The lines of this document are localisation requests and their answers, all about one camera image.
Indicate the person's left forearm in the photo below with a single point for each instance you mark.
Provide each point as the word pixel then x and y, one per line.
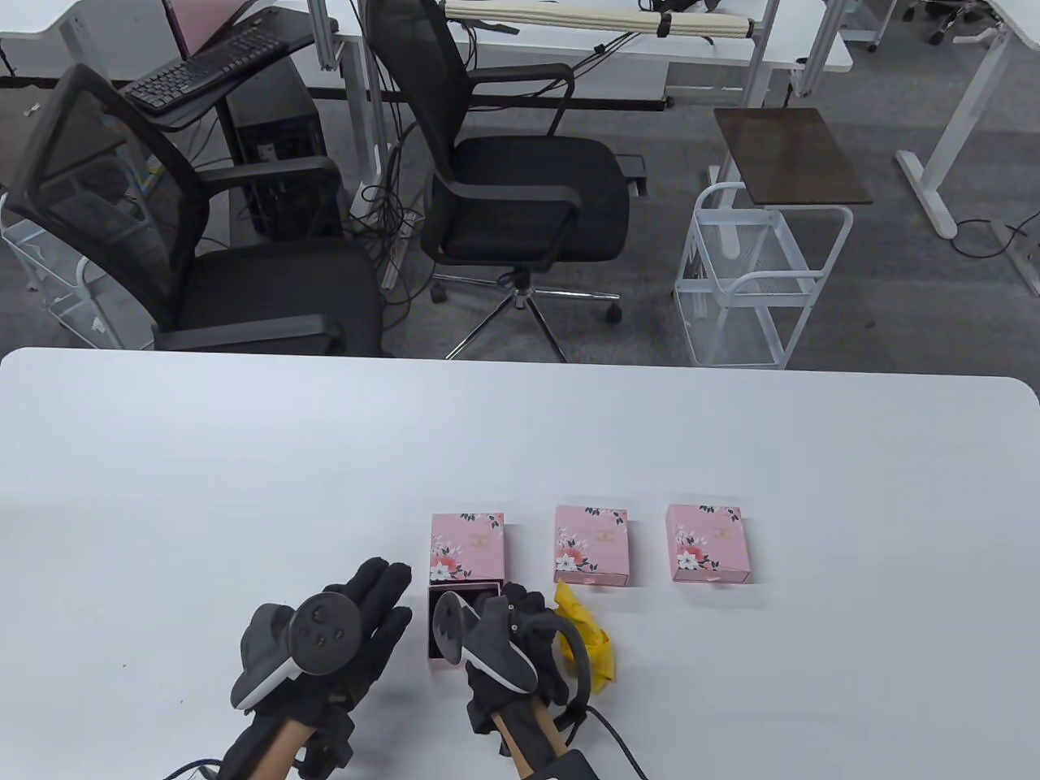
pixel 288 743

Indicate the rolled beige mat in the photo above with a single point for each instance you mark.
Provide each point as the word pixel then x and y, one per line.
pixel 569 15

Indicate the person's left hand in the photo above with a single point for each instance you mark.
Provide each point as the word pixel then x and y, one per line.
pixel 357 682

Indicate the pink screen laptop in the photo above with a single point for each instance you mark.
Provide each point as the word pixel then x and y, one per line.
pixel 203 20

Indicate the person's right hand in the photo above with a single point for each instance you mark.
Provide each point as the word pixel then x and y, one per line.
pixel 544 650

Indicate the dark wooden side table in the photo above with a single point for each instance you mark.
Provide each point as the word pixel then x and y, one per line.
pixel 792 154

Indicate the black computer tower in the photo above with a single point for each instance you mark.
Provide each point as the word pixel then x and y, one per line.
pixel 280 138

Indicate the black mesh office chair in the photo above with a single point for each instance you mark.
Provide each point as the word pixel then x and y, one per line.
pixel 528 195
pixel 268 292

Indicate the white desk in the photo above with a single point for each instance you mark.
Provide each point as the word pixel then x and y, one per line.
pixel 967 89
pixel 81 32

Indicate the black keyboard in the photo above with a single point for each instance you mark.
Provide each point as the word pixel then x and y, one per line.
pixel 195 73

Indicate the black office chair base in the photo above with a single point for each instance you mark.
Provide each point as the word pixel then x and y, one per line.
pixel 946 12

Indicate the pink floral gift box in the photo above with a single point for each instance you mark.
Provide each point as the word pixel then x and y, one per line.
pixel 467 544
pixel 591 540

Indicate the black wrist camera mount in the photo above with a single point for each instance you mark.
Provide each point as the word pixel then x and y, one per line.
pixel 483 719
pixel 329 743

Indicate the person's right forearm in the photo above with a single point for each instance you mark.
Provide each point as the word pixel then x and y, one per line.
pixel 528 735

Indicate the yellow cloth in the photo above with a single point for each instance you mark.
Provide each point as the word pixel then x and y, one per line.
pixel 601 658

